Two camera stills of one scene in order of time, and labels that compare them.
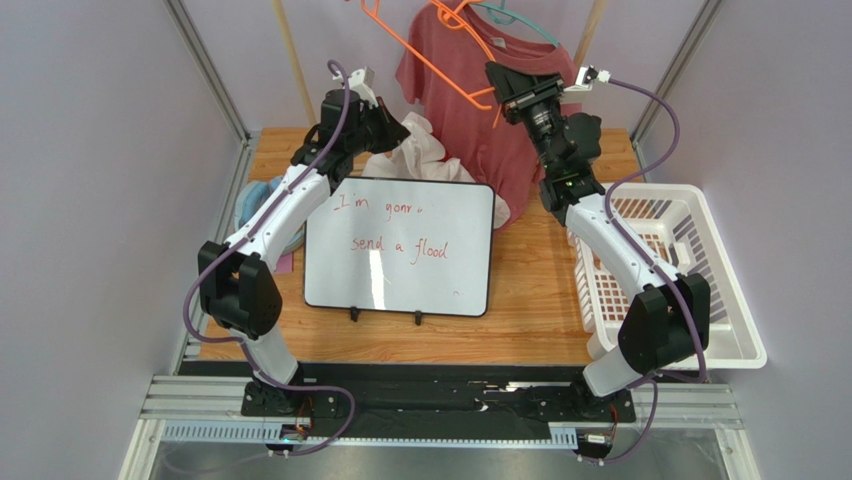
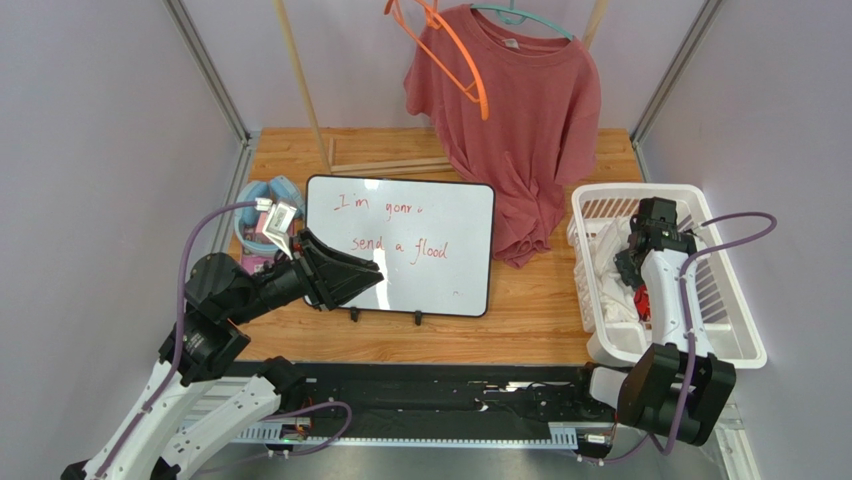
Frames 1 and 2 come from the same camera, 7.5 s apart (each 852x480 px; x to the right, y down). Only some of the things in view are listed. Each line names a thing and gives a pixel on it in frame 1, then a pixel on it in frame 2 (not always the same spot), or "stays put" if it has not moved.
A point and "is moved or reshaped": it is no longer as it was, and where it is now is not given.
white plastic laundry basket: x=679 y=225 stays put
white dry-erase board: x=401 y=246 stays put
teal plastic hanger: x=504 y=16 is moved or reshaped
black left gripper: x=393 y=132 → x=330 y=275
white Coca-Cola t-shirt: x=421 y=156 → x=602 y=244
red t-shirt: x=443 y=72 is moved or reshaped
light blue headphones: x=251 y=196 stays put
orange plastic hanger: x=453 y=15 is moved or reshaped
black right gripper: x=525 y=88 → x=629 y=267
